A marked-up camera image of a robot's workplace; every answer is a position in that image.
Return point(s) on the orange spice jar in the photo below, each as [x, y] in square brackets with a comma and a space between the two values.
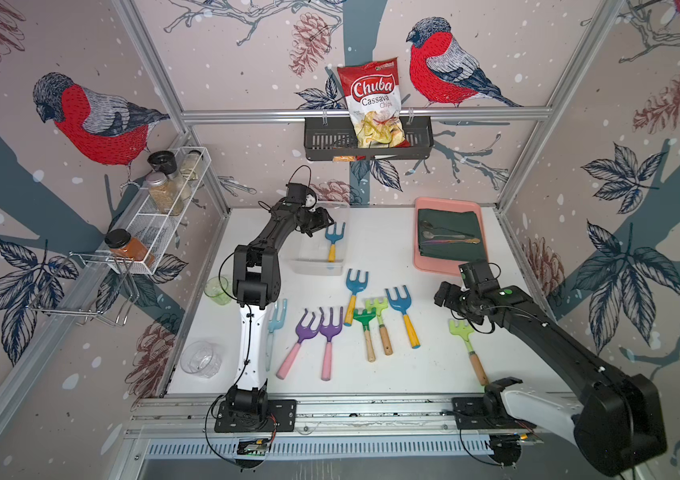
[123, 244]

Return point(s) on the pale spice jar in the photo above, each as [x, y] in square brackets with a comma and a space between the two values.
[191, 165]

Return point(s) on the green transparent cup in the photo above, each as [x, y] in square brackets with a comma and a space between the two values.
[219, 289]

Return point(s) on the purple rake pink handle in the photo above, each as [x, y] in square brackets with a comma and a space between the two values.
[306, 329]
[331, 325]

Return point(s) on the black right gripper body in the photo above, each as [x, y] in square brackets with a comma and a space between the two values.
[461, 303]

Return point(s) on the dark green cloth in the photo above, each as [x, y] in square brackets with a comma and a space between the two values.
[463, 221]

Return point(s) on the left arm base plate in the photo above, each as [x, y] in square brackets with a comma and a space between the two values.
[277, 416]

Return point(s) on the iridescent spoon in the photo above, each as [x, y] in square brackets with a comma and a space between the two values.
[431, 238]

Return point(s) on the pink tray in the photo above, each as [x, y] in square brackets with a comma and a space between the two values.
[436, 265]

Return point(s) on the white wire shelf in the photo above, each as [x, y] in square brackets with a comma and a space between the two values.
[155, 230]

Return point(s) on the aluminium frame post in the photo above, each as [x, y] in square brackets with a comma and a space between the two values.
[158, 73]

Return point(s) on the black lid spice jar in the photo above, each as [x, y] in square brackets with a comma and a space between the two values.
[164, 162]

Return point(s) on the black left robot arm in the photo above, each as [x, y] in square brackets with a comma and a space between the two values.
[256, 286]

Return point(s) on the purple rake pink handle right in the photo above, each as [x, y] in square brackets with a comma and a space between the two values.
[331, 325]

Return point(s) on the light blue rake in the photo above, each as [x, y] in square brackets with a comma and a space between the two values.
[275, 323]

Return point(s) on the lime rake wooden handle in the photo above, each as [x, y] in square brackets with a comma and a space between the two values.
[463, 329]
[380, 304]

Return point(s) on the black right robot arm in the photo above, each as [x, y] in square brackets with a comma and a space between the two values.
[614, 419]

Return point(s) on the black wire basket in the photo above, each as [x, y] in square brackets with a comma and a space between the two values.
[332, 138]

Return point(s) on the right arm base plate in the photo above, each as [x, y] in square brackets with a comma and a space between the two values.
[471, 413]

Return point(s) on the clear plastic storage box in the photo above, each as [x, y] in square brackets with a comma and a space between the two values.
[308, 255]

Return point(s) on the blue rake yellow handle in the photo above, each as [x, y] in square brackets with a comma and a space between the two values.
[334, 234]
[356, 282]
[401, 301]

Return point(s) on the silver lid spice jar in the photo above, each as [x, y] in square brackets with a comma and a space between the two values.
[164, 194]

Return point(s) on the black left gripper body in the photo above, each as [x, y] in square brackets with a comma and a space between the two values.
[314, 220]

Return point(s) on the metal spoon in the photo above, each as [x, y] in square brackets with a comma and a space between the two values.
[428, 226]

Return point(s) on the purple rake pink handle left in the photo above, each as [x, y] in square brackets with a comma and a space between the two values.
[306, 329]

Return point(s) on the green rake wooden handle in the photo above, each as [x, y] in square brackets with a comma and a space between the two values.
[365, 317]

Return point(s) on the red chips bag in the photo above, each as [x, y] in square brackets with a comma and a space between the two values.
[373, 97]

